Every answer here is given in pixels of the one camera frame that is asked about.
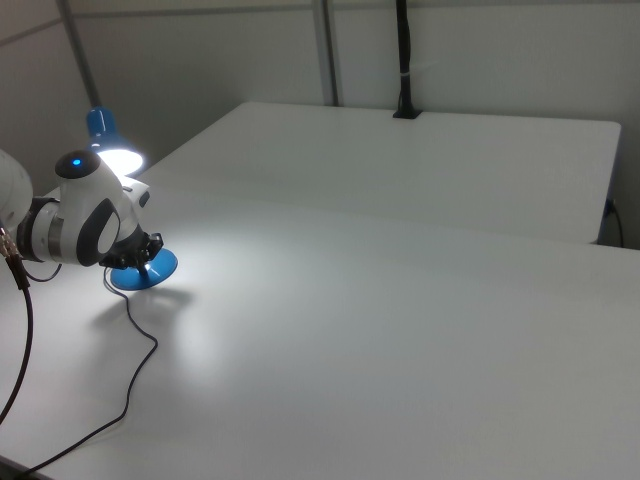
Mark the black clamped camera pole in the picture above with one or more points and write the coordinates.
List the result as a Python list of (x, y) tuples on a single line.
[(403, 55)]

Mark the thin grey partition post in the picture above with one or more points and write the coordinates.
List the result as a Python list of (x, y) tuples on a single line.
[(80, 50)]

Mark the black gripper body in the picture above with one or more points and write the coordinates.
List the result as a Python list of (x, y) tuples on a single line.
[(125, 252)]

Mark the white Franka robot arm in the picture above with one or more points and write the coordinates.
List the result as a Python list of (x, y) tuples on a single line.
[(75, 210)]

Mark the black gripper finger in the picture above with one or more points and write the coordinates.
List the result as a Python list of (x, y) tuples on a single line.
[(138, 266), (154, 244)]

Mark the wide grey partition post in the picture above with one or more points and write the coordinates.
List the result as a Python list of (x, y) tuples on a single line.
[(327, 50)]

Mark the blue gooseneck desk lamp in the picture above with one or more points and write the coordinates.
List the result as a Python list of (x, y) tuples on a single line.
[(162, 265)]

